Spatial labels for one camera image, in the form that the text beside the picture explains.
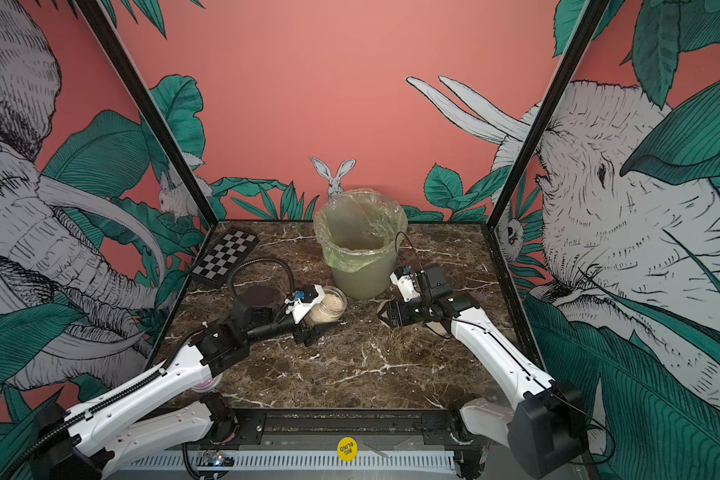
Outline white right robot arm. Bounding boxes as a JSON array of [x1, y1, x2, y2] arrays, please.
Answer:
[[377, 294, 589, 479]]

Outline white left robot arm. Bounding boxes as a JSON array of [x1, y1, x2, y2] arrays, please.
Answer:
[[0, 285, 325, 479]]

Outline black white checkerboard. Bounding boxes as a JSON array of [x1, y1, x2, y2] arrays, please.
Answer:
[[190, 228, 259, 288]]

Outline pink round button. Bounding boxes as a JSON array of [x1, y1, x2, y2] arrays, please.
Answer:
[[191, 375, 222, 394]]

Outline white bin with green bag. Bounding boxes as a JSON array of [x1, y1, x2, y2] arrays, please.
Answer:
[[313, 189, 408, 300]]

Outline yellow round sticker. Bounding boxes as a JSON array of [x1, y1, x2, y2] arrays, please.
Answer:
[[336, 437, 359, 463]]

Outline small green circuit board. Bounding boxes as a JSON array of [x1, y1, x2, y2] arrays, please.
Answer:
[[198, 452, 235, 468]]

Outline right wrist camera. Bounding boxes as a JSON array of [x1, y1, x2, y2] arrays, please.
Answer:
[[390, 267, 421, 303]]

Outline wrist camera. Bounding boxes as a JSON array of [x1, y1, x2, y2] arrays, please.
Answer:
[[285, 285, 325, 324], [390, 267, 421, 303]]

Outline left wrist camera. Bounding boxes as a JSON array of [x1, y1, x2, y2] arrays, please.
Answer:
[[285, 285, 325, 324]]

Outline white slotted cable duct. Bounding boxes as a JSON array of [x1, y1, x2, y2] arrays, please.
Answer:
[[119, 449, 457, 473]]

